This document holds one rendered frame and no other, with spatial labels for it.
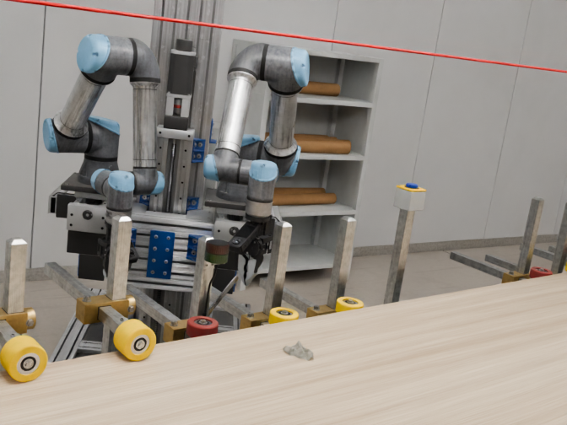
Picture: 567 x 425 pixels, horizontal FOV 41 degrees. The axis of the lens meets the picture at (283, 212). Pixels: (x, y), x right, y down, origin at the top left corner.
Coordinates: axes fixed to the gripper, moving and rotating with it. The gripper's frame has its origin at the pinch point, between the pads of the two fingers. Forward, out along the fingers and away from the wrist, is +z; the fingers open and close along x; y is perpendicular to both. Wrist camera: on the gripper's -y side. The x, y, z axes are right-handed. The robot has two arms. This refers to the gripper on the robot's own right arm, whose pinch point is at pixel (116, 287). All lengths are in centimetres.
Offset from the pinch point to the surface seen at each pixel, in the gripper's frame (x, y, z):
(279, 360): -6, -73, -7
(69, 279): 25.4, -23.0, -13.4
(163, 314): 1.1, -30.5, -3.4
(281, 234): -27, -42, -28
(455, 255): -149, -11, -1
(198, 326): 3, -50, -8
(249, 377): 6, -77, -7
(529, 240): -152, -41, -17
